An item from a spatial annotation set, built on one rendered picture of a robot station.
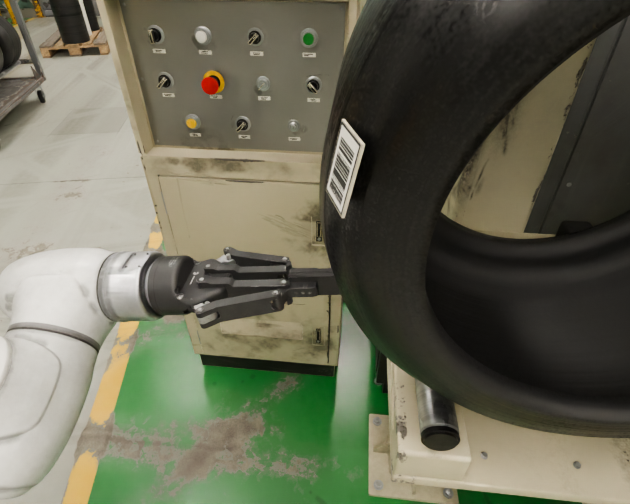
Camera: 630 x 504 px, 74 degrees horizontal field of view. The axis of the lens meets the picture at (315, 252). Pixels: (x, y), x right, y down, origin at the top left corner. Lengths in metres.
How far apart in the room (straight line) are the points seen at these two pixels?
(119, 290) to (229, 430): 1.11
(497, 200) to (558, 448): 0.38
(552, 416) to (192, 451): 1.25
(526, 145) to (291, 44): 0.56
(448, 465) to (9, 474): 0.47
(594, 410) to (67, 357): 0.57
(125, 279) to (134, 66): 0.73
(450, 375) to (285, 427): 1.17
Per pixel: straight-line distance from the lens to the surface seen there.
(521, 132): 0.72
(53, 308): 0.57
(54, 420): 0.55
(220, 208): 1.20
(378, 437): 1.55
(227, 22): 1.07
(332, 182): 0.33
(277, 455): 1.53
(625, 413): 0.55
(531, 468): 0.69
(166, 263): 0.54
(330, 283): 0.49
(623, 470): 0.74
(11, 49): 4.75
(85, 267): 0.58
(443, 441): 0.55
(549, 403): 0.52
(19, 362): 0.53
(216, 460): 1.55
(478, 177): 0.73
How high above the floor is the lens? 1.37
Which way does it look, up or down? 38 degrees down
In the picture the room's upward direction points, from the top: straight up
